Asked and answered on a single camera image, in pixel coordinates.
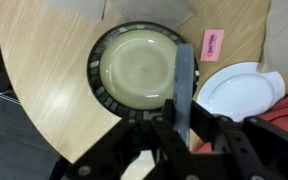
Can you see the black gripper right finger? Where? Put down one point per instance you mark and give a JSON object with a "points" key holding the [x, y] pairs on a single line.
{"points": [[250, 150]]}

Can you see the long grey napkin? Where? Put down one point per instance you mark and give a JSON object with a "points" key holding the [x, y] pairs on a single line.
{"points": [[285, 36]]}

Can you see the small white plate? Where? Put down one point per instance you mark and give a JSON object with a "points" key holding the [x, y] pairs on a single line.
{"points": [[240, 91]]}

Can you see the salmon red cloth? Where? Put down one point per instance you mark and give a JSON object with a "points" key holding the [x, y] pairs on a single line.
{"points": [[284, 110]]}

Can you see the dark rimmed cream bowl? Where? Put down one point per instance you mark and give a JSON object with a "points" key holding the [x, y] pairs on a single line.
{"points": [[140, 66]]}

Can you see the pink sachet packet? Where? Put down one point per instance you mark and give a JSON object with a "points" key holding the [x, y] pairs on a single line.
{"points": [[212, 45]]}

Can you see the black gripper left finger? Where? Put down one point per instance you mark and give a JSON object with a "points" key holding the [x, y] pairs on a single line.
{"points": [[140, 150]]}

